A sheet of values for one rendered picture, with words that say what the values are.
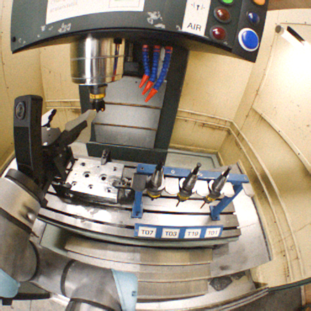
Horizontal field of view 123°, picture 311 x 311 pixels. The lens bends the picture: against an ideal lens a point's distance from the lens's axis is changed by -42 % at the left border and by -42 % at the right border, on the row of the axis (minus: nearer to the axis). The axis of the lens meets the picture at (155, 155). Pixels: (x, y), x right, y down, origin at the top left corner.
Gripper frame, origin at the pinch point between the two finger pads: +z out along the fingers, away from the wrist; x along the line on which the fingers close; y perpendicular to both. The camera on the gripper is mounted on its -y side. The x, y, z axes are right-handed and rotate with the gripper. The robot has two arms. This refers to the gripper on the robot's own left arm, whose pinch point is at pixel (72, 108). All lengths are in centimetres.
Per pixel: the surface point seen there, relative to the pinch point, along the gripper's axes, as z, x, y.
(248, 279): -41, 96, 80
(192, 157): 89, 69, 92
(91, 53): 7.9, 1.7, -11.0
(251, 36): -5.2, 29.5, -19.1
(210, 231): -7, 53, 52
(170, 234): -8, 33, 53
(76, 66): 8.1, -2.5, -7.9
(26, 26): -4.4, -6.0, -19.7
